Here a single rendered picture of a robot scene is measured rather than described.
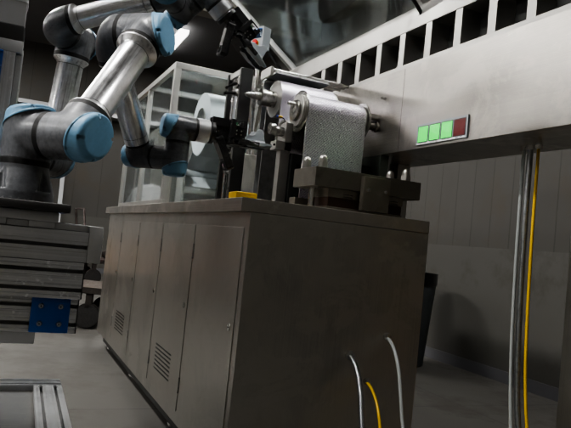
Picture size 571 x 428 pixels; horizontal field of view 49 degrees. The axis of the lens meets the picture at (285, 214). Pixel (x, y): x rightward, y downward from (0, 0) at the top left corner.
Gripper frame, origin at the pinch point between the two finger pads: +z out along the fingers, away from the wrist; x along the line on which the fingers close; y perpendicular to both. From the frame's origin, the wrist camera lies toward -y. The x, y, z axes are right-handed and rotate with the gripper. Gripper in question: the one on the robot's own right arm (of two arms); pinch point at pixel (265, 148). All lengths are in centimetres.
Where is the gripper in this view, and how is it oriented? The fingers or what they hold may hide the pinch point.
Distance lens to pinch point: 208.4
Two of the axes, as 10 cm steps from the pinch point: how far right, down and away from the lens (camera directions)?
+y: 1.0, -9.9, 0.5
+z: 9.0, 1.1, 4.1
